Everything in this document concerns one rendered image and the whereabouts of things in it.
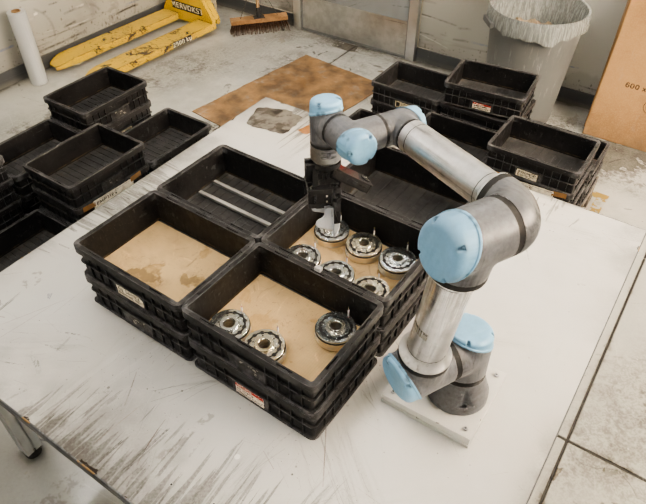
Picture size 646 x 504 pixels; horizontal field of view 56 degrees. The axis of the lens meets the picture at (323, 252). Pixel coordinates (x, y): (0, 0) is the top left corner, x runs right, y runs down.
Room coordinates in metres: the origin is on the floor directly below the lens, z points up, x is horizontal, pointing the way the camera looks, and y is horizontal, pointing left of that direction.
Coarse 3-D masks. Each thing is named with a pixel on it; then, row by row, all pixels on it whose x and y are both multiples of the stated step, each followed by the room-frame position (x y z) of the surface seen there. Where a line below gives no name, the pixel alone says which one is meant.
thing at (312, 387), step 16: (240, 256) 1.16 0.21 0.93; (288, 256) 1.16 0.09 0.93; (224, 272) 1.10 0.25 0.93; (320, 272) 1.10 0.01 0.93; (208, 288) 1.05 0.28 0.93; (352, 288) 1.05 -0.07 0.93; (192, 320) 0.95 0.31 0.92; (224, 336) 0.89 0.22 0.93; (352, 336) 0.89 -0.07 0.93; (256, 352) 0.85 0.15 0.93; (272, 368) 0.81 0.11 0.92; (288, 368) 0.80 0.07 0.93; (336, 368) 0.82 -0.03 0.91; (304, 384) 0.76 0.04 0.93; (320, 384) 0.77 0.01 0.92
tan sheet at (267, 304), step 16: (256, 288) 1.14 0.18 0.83; (272, 288) 1.14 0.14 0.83; (256, 304) 1.08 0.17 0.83; (272, 304) 1.08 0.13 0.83; (288, 304) 1.08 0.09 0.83; (304, 304) 1.08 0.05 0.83; (256, 320) 1.03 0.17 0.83; (272, 320) 1.03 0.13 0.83; (288, 320) 1.03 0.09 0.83; (304, 320) 1.03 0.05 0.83; (288, 336) 0.98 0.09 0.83; (304, 336) 0.98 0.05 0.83; (288, 352) 0.93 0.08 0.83; (304, 352) 0.93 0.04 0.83; (320, 352) 0.93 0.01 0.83; (336, 352) 0.93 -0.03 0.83; (304, 368) 0.88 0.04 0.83; (320, 368) 0.88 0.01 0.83
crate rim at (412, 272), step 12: (360, 204) 1.38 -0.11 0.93; (288, 216) 1.32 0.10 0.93; (384, 216) 1.33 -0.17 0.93; (276, 228) 1.28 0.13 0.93; (420, 228) 1.27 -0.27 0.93; (264, 240) 1.22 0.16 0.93; (288, 252) 1.18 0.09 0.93; (312, 264) 1.13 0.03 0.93; (420, 264) 1.13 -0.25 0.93; (336, 276) 1.09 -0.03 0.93; (408, 276) 1.09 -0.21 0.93; (360, 288) 1.05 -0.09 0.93; (396, 288) 1.05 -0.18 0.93; (384, 300) 1.01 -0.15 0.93
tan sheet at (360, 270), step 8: (312, 232) 1.37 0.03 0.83; (352, 232) 1.37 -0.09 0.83; (304, 240) 1.34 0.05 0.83; (312, 240) 1.34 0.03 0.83; (320, 248) 1.30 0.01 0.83; (328, 248) 1.30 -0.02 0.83; (336, 248) 1.30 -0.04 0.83; (344, 248) 1.30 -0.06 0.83; (384, 248) 1.30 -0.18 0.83; (328, 256) 1.27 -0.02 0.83; (336, 256) 1.27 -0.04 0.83; (344, 256) 1.27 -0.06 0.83; (352, 264) 1.23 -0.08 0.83; (360, 264) 1.23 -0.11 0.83; (368, 264) 1.23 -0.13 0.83; (376, 264) 1.23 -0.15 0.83; (360, 272) 1.20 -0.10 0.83; (368, 272) 1.20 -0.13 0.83; (376, 272) 1.20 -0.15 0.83; (384, 280) 1.17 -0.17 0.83; (392, 280) 1.17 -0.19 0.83; (392, 288) 1.14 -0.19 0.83
